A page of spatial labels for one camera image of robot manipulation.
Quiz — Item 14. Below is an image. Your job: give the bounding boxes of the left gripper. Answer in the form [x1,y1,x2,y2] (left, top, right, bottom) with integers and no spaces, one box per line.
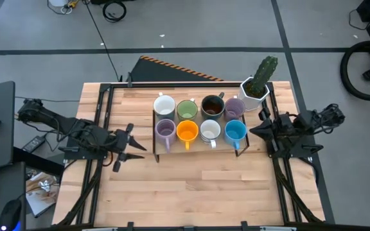
[107,123,148,173]

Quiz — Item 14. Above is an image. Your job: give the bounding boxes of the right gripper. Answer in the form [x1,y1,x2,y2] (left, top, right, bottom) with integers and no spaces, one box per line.
[249,107,292,157]

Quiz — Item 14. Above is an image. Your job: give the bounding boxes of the plain blue mug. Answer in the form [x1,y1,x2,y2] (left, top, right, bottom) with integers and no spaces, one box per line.
[224,119,248,151]

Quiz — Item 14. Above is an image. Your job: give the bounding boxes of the mauve ribbed mug brown rim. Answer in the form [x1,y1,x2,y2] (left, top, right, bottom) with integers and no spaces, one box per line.
[224,95,247,122]

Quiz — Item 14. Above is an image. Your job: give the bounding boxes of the lilac bubble mug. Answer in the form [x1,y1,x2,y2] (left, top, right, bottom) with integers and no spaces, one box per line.
[154,118,177,153]

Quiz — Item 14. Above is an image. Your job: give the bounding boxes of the blue white patterned mug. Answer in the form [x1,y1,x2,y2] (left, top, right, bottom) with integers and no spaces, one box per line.
[199,119,222,150]

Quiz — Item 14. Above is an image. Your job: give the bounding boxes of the teal mug white handle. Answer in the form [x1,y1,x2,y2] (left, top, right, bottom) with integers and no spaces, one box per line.
[152,92,177,121]

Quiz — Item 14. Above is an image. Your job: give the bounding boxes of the dark teal speckled mug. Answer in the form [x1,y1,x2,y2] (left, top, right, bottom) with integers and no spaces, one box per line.
[200,92,226,121]

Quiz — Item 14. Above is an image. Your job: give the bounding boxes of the orange yellow mug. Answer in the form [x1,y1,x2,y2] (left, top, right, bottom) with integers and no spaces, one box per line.
[175,119,200,151]

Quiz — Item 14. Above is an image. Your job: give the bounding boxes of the green ribbed mug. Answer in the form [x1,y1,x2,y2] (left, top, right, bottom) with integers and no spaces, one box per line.
[175,98,199,122]

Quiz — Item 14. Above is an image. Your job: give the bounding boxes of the white hexagonal planter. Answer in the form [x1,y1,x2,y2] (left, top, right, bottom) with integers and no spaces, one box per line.
[238,76,271,112]

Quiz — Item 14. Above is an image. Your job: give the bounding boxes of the green cactus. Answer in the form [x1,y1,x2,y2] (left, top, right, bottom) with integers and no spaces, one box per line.
[251,56,279,97]

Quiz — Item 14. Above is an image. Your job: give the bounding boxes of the wooden shelf black metal legs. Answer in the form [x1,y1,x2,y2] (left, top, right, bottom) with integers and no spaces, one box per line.
[152,108,251,163]

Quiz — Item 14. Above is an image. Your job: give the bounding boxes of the black panel orange striped edge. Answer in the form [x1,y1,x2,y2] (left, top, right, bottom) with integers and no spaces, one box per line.
[129,55,224,83]

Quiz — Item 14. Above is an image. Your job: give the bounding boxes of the crumpled silver foil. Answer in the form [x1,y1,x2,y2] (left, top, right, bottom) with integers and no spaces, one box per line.
[37,179,53,193]

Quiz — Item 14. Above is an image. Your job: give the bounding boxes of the black power adapter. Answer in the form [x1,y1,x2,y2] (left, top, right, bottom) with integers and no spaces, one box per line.
[21,135,47,154]

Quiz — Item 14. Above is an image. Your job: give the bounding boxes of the white paper pile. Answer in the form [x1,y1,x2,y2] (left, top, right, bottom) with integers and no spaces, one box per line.
[25,171,60,219]

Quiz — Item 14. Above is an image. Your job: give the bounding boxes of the black computer mouse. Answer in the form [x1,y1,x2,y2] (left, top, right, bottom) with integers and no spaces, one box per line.
[0,198,23,231]

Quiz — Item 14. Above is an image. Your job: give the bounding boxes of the black metal table frame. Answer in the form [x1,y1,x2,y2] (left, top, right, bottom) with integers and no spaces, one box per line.
[56,81,327,231]

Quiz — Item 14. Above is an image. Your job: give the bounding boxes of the thin grey cable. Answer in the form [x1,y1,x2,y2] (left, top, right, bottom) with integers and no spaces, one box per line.
[14,95,80,103]

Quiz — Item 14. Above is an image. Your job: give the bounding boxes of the orange shop vacuum with hose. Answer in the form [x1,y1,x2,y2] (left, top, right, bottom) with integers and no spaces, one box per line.
[339,40,370,102]

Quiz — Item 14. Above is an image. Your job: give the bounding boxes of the long black floor cable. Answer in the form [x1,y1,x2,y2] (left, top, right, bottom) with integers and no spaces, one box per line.
[84,0,123,83]

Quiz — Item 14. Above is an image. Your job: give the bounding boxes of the coiled black cable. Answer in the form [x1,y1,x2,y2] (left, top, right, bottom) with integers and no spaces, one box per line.
[102,0,127,23]

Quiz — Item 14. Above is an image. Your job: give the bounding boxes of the thin black cable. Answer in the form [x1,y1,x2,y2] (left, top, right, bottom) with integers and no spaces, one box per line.
[348,8,366,31]

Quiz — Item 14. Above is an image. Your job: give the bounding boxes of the yellow cable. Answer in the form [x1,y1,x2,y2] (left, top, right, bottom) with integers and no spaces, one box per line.
[61,0,80,13]

